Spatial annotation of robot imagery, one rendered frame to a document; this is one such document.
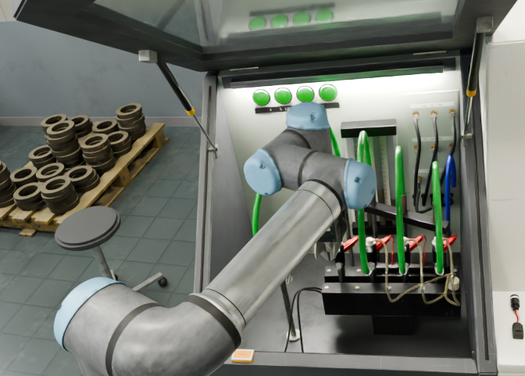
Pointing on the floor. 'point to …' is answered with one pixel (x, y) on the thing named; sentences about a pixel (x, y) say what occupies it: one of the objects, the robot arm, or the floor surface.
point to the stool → (95, 238)
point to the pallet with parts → (76, 168)
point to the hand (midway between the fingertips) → (329, 252)
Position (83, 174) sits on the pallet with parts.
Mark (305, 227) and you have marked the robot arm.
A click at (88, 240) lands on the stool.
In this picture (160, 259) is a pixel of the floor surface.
